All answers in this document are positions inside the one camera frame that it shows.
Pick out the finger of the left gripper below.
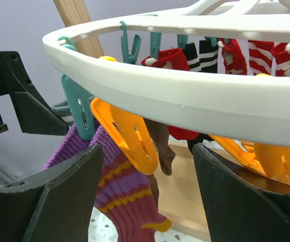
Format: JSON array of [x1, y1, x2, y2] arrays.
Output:
[[0, 51, 68, 136]]

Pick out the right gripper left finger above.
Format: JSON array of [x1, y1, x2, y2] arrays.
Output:
[[0, 145, 103, 241]]

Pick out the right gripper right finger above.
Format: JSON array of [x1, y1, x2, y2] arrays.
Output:
[[193, 144, 290, 241]]

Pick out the teal clothespin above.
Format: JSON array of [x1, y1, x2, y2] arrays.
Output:
[[57, 35, 97, 141]]

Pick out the white round clip hanger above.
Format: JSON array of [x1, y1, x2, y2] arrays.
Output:
[[42, 1, 290, 147]]

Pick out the brown sock grey cuff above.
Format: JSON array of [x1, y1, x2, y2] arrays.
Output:
[[143, 118, 177, 176]]

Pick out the wooden clothes rack left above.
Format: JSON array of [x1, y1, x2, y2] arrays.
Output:
[[53, 0, 211, 242]]

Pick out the orange clothespin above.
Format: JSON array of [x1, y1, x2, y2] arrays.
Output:
[[211, 135, 290, 184], [90, 55, 159, 175]]

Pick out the red bear sock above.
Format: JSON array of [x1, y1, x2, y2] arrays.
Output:
[[218, 38, 248, 75], [141, 48, 189, 71]]

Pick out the black sock white stripes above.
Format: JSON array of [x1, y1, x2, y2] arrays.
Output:
[[182, 40, 219, 74]]

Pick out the red white striped sock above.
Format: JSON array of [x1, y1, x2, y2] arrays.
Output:
[[248, 40, 274, 76]]

